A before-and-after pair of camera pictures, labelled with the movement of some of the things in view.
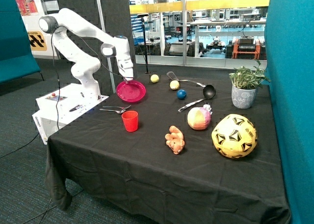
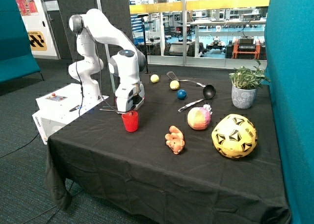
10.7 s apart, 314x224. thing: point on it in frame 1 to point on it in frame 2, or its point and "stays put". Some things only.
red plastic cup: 130,118 stays put
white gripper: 125,65 to 129,97
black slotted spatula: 171,76 stays put
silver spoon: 119,112 stays put
